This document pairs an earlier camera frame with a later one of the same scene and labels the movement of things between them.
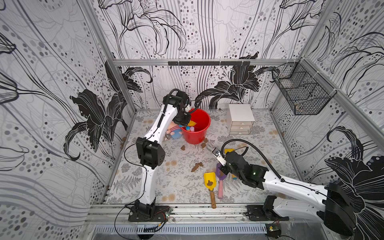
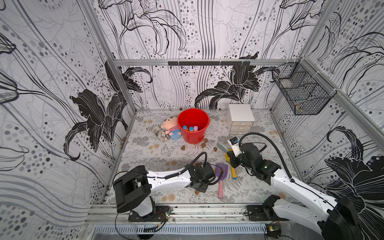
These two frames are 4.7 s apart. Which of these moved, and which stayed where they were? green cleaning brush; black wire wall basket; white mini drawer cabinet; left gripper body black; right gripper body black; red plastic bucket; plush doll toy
Moved: left gripper body black; right gripper body black; green cleaning brush
Stayed: red plastic bucket; black wire wall basket; plush doll toy; white mini drawer cabinet
